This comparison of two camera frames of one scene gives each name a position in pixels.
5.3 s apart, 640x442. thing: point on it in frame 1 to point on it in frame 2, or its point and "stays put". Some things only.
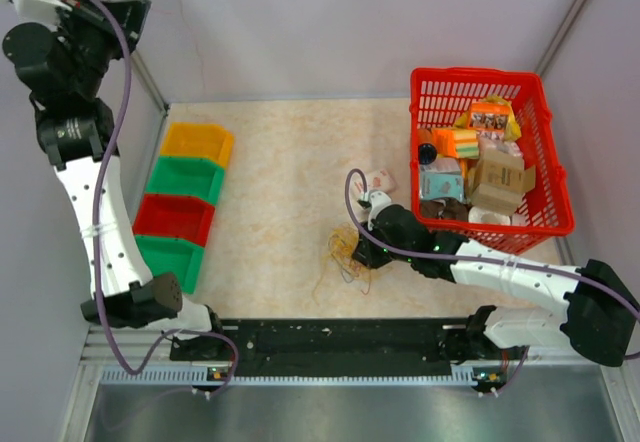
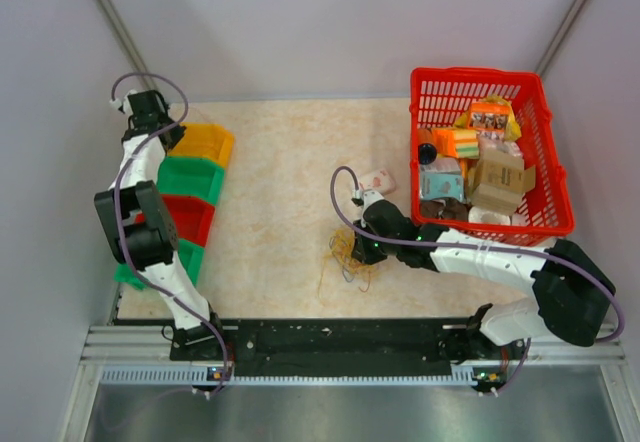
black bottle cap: [427, 153] stays put
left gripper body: [130, 36] to [175, 135]
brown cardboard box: [499, 181] stays put
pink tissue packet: [378, 180] stays put
